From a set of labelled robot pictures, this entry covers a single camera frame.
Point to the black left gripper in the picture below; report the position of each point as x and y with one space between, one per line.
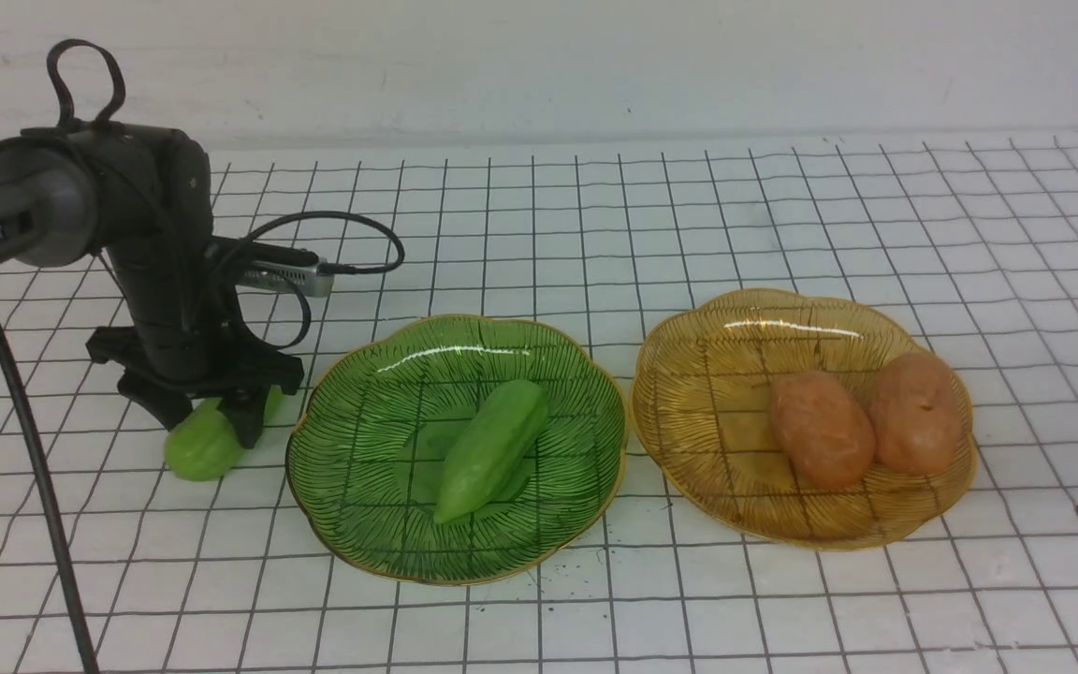
186 335

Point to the green cucumber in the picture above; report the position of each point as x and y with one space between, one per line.
491 446
205 445

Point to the orange potato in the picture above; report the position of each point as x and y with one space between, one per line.
823 430
913 415

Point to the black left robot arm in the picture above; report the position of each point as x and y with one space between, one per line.
142 195

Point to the green glass plate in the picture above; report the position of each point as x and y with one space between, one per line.
365 462

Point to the amber glass plate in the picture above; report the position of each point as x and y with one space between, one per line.
701 400

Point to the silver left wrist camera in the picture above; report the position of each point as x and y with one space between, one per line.
279 269

